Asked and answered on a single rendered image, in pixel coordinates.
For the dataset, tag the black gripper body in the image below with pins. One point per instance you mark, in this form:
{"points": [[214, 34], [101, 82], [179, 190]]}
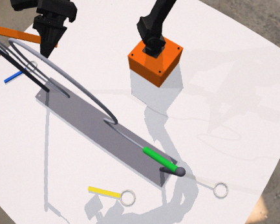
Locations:
{"points": [[56, 11]]}

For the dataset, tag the grey loop with yellow handle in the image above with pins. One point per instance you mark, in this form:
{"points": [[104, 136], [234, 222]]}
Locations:
{"points": [[110, 193]]}

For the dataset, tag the grey ring with orange handle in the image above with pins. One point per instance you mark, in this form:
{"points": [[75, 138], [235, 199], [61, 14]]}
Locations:
{"points": [[19, 35]]}

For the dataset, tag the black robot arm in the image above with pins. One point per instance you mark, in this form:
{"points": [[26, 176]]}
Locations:
{"points": [[149, 27]]}

